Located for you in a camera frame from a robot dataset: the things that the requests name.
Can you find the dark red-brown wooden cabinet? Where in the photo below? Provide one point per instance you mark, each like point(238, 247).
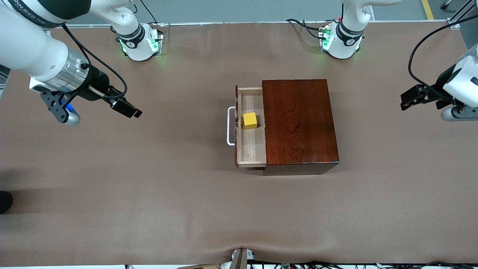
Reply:
point(298, 123)

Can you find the yellow cube block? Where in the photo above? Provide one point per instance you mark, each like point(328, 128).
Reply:
point(250, 120)

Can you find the black round object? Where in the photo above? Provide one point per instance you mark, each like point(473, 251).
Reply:
point(5, 201)

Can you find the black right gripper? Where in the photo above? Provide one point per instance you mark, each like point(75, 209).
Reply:
point(97, 83)

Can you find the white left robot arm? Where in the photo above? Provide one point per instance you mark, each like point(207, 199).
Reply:
point(347, 37)

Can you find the wooden drawer with light interior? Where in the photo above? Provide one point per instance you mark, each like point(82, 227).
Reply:
point(252, 149)

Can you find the aluminium frame profile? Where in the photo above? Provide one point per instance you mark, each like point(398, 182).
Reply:
point(461, 13)

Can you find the grey metal bracket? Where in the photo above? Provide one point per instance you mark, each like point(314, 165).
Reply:
point(241, 259)

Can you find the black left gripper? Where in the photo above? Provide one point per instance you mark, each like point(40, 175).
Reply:
point(440, 86)

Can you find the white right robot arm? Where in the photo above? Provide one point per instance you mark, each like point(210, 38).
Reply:
point(30, 48)

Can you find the brown table cover sheet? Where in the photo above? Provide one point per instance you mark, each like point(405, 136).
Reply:
point(149, 186)

